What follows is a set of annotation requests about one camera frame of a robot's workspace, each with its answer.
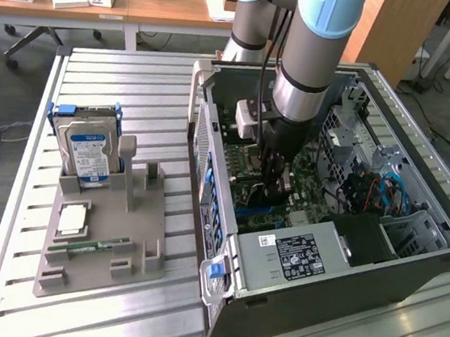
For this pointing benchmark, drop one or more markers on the black chair base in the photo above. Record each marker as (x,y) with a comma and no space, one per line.
(33,34)

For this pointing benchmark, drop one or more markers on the grey parts rack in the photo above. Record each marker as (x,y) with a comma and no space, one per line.
(113,225)

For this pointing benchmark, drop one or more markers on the silver sheet-metal disk bay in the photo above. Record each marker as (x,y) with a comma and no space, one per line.
(417,231)

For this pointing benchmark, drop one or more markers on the wooden cabinet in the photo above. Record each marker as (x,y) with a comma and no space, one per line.
(395,29)

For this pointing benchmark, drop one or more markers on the blue expansion slot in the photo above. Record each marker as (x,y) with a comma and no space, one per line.
(252,211)

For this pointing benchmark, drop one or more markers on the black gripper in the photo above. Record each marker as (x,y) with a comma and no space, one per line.
(285,143)

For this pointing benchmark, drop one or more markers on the CPU socket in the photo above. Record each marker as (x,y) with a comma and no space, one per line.
(250,159)

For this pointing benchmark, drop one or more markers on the silver CPU chip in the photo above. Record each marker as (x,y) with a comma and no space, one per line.
(71,221)

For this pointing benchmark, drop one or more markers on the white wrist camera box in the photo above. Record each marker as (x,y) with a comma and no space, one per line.
(247,118)

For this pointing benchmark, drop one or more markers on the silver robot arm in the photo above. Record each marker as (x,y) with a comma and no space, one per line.
(308,44)

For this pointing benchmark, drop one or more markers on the white paper stack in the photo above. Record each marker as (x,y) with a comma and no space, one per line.
(218,9)

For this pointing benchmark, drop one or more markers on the grey power supply unit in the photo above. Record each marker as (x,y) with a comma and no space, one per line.
(259,262)

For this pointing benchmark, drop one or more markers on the green motherboard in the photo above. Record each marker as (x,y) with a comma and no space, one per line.
(307,194)

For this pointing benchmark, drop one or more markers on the perforated metal disk bay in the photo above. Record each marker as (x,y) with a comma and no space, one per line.
(343,129)

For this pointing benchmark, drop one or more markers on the low-profile graphics card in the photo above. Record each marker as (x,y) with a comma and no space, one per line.
(254,194)

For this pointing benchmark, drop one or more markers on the black open PC case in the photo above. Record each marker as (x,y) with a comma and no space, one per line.
(314,309)

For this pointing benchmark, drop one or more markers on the hard disk blue carrier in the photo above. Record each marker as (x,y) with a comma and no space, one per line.
(84,152)

